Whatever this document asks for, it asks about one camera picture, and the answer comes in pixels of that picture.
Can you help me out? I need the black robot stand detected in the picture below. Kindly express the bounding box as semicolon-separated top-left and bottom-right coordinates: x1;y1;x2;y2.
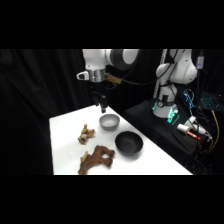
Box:
123;97;203;158

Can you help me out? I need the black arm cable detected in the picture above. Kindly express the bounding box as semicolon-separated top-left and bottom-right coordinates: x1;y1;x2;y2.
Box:
111;49;178;87

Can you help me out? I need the yellow cable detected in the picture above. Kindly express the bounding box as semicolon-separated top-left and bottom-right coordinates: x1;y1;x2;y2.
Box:
207;109;221;154

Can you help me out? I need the blue lit keyboard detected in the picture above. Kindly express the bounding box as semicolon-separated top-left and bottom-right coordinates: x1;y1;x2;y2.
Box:
199;92;222;111

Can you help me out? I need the grey bowl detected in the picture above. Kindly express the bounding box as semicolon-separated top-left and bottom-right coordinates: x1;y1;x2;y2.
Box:
98;113;121;131

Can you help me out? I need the black bowl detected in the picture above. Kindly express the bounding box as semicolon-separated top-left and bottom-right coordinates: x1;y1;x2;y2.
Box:
114;130;145;156

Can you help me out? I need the black curtain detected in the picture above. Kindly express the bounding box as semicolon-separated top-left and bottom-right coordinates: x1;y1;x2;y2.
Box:
0;49;224;176

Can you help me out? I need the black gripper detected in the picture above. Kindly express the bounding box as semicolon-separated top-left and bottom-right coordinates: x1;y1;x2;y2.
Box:
89;80;108;114

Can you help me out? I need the white red marker pen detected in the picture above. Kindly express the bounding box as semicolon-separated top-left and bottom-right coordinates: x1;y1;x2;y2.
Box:
176;123;203;142

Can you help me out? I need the striped tiger plush toy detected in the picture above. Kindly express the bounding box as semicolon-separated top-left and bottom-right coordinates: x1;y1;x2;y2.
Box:
77;123;96;145

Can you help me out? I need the green lit control box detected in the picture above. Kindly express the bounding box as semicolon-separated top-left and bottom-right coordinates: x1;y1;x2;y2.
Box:
166;108;181;125

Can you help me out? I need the white cable adapter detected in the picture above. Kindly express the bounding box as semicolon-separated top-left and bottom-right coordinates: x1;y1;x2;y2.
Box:
196;55;205;70

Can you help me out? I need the brown plush animal toy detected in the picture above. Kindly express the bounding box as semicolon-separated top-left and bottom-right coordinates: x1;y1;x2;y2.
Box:
77;144;116;176

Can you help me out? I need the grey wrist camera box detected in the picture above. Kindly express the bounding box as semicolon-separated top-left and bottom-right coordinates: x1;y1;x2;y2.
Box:
76;70;91;82

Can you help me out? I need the blue cable bundle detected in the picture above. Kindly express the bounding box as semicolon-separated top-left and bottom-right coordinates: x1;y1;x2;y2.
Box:
182;88;196;110

